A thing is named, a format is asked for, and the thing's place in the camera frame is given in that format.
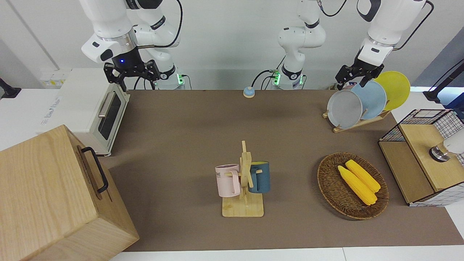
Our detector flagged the light blue plate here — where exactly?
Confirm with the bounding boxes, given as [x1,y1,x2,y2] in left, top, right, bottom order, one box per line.
[349,80,388,120]

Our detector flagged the wooden mug tree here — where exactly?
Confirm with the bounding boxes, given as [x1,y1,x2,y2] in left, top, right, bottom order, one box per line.
[221,140,265,218]

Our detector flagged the dark blue mug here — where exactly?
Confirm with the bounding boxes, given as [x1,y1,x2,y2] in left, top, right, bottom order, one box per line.
[248,161,271,194]

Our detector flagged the brown wicker basket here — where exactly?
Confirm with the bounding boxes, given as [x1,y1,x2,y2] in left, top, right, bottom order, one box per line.
[317,152,390,221]

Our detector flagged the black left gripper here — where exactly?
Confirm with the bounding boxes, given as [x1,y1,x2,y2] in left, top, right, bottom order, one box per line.
[335,55,385,91]

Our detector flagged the wooden plate rack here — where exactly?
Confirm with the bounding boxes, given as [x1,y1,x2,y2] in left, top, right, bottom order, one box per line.
[322,104,392,133]

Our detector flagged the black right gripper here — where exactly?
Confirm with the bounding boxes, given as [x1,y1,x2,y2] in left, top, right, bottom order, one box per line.
[104,45,161,91]

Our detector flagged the white toaster oven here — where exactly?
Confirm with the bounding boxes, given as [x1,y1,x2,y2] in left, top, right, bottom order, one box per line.
[38,68,131,157]

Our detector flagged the black camera stand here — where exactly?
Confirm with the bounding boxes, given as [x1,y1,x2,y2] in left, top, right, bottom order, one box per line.
[423,59,464,103]
[0,77,21,99]

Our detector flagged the black cabinet handle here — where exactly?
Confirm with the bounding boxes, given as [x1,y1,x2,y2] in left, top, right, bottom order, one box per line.
[80,146,109,194]

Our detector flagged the brown table mat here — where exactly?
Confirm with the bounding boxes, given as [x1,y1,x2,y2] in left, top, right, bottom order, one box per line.
[108,89,464,253]

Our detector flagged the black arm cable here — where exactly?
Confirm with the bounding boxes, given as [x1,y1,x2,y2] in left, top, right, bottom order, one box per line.
[393,0,435,51]
[137,0,184,50]

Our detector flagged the white device with metal ring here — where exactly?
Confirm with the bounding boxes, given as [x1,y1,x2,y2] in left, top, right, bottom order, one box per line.
[429,128,464,162]

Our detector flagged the yellow corn cob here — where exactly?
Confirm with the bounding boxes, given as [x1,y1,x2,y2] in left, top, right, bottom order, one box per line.
[337,165,378,206]
[345,159,381,193]

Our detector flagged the yellow plate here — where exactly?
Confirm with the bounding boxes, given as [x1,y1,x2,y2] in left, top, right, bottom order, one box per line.
[373,71,411,111]

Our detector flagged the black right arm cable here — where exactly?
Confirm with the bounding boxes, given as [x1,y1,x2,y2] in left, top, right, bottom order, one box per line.
[137,0,184,50]

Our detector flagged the white wall socket box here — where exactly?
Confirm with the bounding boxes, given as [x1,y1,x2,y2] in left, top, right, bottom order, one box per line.
[41,70,69,88]

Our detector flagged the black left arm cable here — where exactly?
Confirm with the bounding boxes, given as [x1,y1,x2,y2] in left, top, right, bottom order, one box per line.
[393,0,435,51]

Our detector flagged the wire shelf with wooden boards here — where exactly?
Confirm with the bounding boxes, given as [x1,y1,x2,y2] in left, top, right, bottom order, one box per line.
[378,108,464,207]

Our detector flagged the wooden drawer cabinet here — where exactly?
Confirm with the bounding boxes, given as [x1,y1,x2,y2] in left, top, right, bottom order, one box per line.
[0,124,140,261]

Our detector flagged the pink mug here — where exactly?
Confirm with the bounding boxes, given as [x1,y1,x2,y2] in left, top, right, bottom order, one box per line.
[215,163,242,198]

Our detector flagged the gray plate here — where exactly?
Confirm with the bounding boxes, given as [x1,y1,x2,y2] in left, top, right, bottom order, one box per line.
[327,89,363,129]

